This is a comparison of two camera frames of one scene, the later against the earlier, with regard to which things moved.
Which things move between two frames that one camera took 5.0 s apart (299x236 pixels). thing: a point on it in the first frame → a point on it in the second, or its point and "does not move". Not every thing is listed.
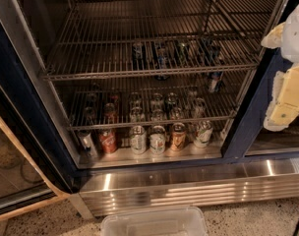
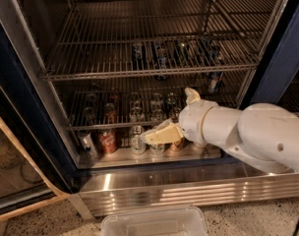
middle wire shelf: x=99 y=104 does not move
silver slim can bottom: x=89 y=147 does not move
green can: x=182 y=49 does not move
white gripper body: x=296 y=36 → x=193 y=121
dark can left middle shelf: x=139 y=56 does not move
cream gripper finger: x=274 y=37 → x=165 y=132
